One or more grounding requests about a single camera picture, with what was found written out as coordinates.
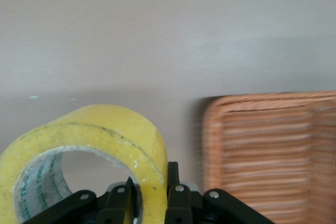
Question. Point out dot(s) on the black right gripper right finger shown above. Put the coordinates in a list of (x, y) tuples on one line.
[(183, 205)]

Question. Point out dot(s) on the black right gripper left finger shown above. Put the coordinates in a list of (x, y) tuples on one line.
[(113, 203)]

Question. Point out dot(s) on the yellow packing tape roll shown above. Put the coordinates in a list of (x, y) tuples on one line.
[(105, 119)]

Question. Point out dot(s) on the brown wicker basket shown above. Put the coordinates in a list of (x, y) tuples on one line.
[(262, 155)]

